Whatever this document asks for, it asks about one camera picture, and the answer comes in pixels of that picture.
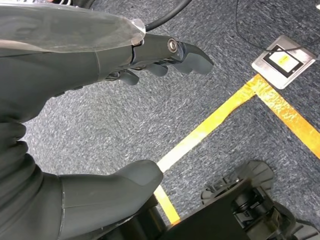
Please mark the clear plastic hand cover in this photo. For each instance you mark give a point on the clear plastic hand cover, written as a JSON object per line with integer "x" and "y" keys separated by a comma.
{"x": 62, "y": 30}

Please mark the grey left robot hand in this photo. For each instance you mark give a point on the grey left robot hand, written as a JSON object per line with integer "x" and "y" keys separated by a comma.
{"x": 50, "y": 73}

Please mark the yellow floor tape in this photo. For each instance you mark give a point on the yellow floor tape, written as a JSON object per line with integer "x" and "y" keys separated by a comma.
{"x": 212, "y": 122}

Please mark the silver floor socket plate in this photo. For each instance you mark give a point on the silver floor socket plate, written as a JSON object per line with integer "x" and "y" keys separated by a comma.
{"x": 284, "y": 61}

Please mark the ribbed grey left arm sleeve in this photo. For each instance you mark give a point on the ribbed grey left arm sleeve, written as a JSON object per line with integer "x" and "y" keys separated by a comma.
{"x": 23, "y": 198}

